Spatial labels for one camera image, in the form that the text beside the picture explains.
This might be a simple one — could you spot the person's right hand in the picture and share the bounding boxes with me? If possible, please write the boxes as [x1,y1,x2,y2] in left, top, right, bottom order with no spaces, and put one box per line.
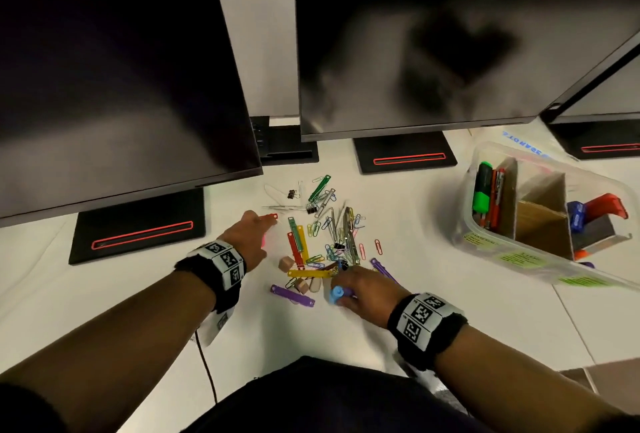
[332,266,412,330]

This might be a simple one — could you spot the person's left hand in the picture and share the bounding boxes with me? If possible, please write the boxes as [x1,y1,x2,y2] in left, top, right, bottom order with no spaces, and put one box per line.
[217,210,279,274]

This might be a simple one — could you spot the purple plastic fastener strip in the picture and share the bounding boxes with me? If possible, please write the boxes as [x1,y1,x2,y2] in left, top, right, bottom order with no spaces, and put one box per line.
[369,257,400,284]
[270,284,317,308]

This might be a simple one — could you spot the heap of coloured paper clips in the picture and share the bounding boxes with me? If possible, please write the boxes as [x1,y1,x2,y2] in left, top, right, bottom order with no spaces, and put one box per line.
[262,175,386,288]

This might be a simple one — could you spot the green highlighter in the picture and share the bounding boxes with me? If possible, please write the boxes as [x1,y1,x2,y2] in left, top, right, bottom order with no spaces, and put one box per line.
[472,161,493,214]

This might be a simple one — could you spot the pile of pens and markers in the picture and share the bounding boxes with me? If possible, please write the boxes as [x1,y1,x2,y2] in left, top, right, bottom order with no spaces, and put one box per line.
[472,161,507,231]

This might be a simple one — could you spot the blue staples box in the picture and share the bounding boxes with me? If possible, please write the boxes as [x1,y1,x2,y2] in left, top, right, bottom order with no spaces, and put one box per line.
[567,201,587,234]

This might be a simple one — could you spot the orange ridged board eraser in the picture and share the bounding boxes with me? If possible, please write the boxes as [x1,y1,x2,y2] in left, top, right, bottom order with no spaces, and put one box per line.
[582,193,629,222]

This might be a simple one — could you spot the clear plastic storage box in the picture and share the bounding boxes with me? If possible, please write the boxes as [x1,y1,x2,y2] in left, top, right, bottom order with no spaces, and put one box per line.
[452,141,640,291]

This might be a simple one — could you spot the person's left forearm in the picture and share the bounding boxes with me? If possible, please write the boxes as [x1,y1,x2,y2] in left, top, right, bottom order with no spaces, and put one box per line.
[0,270,217,433]

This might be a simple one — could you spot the person's right forearm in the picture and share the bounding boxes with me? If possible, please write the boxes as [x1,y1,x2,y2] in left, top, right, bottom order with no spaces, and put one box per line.
[435,323,640,433]

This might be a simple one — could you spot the black left wristband with markers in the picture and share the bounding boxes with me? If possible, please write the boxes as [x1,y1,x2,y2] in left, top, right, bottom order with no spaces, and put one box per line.
[173,240,247,314]

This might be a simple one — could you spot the black wristband with markers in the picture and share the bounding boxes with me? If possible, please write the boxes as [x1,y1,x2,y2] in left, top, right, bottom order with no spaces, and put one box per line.
[387,292,469,372]
[173,240,247,314]

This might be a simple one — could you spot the black right wristband with markers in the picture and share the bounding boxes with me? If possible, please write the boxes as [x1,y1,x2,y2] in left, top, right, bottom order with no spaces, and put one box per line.
[387,292,469,372]

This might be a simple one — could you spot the black monitor base red stripe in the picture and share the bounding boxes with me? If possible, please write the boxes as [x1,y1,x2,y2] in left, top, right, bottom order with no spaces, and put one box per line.
[547,120,640,161]
[68,188,207,266]
[353,131,459,175]

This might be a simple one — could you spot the brown cardboard dividers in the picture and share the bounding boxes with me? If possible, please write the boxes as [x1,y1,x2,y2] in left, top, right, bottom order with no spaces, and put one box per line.
[495,157,575,261]

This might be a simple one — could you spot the black computer monitor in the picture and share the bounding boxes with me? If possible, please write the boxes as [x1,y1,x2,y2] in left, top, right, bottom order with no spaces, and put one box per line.
[293,0,640,144]
[0,0,265,228]
[539,30,640,124]

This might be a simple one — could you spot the clear plastic box lid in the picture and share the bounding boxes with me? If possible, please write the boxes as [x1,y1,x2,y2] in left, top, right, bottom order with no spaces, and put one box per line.
[469,127,576,164]

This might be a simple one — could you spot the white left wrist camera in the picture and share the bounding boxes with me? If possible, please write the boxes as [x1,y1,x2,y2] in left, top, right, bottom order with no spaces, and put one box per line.
[197,305,236,348]

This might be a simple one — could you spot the black left camera cable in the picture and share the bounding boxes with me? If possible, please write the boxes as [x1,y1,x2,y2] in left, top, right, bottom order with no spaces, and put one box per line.
[193,330,219,404]

